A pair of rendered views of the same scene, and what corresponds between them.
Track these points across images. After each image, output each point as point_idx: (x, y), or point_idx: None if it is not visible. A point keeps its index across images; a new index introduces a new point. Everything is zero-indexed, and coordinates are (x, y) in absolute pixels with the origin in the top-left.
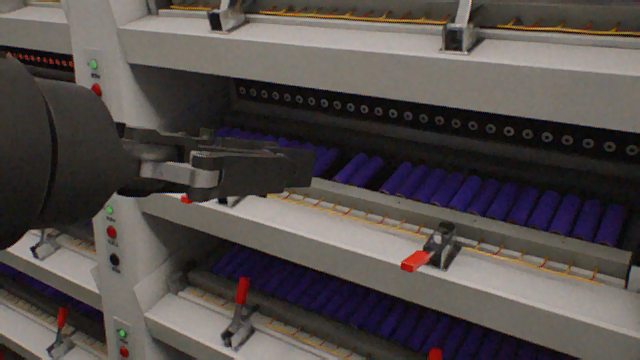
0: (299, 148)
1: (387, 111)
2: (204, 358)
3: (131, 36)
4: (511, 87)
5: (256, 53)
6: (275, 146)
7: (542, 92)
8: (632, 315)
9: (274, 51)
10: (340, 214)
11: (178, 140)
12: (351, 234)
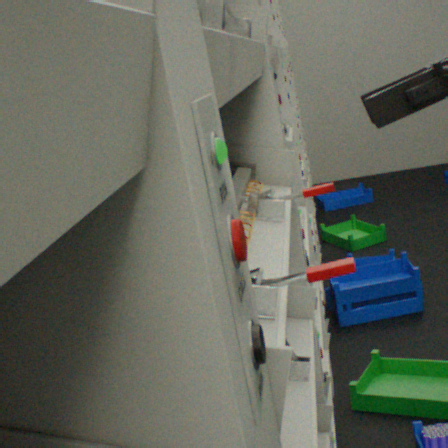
0: (377, 88)
1: None
2: None
3: (207, 48)
4: (258, 58)
5: (240, 55)
6: (406, 75)
7: (259, 59)
8: (274, 186)
9: (243, 49)
10: (248, 239)
11: None
12: (266, 243)
